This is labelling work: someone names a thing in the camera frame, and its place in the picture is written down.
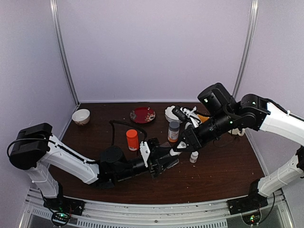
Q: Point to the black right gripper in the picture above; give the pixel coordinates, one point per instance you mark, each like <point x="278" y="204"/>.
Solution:
<point x="190" y="136"/>

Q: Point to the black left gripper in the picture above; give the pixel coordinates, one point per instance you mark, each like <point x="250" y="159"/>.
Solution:
<point x="161" y="164"/>

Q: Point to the orange pill bottle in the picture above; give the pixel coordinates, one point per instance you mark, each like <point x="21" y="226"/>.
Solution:
<point x="132" y="140"/>

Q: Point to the grey cap pill bottle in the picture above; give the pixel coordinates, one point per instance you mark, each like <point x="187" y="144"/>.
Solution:
<point x="173" y="131"/>

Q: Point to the clear plastic pill organizer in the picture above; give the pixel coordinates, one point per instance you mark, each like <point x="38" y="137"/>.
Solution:
<point x="174" y="162"/>

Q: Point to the small white pill bottle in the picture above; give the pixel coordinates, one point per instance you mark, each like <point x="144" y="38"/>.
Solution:
<point x="194" y="157"/>

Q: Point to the small white dropper bottle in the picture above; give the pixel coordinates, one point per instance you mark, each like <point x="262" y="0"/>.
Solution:
<point x="174" y="153"/>

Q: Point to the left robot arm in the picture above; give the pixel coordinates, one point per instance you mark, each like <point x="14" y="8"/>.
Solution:
<point x="36" y="147"/>

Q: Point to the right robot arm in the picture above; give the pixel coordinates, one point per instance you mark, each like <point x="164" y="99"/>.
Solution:
<point x="255" y="113"/>

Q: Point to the floral mug yellow inside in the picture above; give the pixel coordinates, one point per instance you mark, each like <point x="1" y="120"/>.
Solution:
<point x="202" y="118"/>

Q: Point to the cream ribbed mug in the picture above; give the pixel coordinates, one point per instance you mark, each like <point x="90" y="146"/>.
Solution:
<point x="237" y="132"/>

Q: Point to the white scalloped bowl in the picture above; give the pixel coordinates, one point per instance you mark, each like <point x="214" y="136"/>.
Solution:
<point x="170" y="117"/>

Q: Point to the red floral plate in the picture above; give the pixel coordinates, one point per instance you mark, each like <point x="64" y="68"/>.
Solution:
<point x="142" y="115"/>

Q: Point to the white ceramic bowl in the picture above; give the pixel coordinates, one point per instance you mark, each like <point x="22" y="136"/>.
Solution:
<point x="81" y="117"/>

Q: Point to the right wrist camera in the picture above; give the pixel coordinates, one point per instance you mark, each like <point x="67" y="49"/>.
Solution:
<point x="185" y="114"/>

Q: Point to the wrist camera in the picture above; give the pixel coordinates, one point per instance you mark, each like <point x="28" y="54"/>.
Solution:
<point x="145" y="149"/>
<point x="185" y="114"/>

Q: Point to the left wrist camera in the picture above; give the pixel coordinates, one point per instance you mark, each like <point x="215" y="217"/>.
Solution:
<point x="145" y="149"/>

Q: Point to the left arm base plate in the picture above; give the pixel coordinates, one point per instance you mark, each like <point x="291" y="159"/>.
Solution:
<point x="65" y="205"/>

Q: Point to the right aluminium frame post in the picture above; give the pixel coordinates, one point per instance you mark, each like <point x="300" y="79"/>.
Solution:
<point x="247" y="46"/>

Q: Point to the aluminium frame post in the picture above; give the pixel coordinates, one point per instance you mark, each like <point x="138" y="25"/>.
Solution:
<point x="247" y="46"/>
<point x="62" y="51"/>

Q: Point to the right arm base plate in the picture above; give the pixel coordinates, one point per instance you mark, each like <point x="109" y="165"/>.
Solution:
<point x="247" y="203"/>

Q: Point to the aluminium front rail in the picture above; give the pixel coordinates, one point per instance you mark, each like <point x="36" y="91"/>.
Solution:
<point x="208" y="214"/>

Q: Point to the left aluminium frame post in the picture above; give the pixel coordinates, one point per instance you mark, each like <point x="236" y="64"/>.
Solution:
<point x="62" y="51"/>

